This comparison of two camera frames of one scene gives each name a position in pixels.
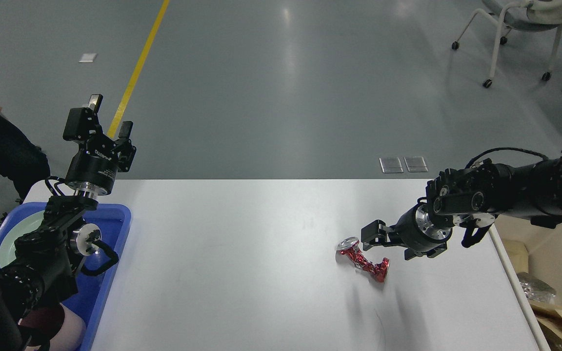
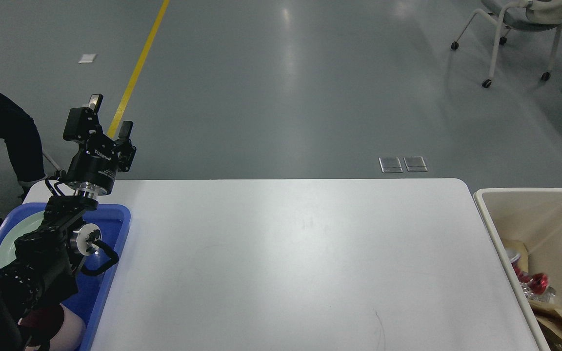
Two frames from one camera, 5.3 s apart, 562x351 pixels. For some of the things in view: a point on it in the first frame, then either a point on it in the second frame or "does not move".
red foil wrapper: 349,246 -> 537,283
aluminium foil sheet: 538,291 does not move
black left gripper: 93,169 does not move
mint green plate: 30,223 does not move
